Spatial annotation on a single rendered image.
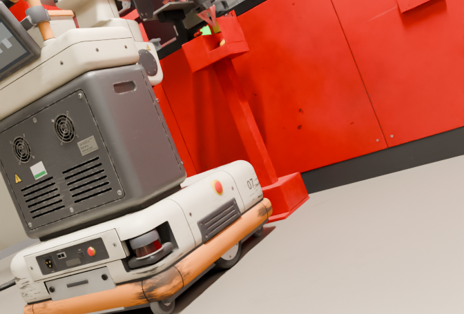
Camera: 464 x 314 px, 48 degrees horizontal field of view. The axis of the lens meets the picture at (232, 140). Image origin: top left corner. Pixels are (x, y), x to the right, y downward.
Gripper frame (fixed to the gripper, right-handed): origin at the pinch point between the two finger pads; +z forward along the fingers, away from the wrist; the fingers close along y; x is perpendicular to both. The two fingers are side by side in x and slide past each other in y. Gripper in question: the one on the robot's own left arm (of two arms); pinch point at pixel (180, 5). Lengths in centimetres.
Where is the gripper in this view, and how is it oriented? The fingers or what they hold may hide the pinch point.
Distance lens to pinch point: 251.9
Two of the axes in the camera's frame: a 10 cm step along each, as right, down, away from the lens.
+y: -7.4, 2.9, 6.1
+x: -2.9, 6.7, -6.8
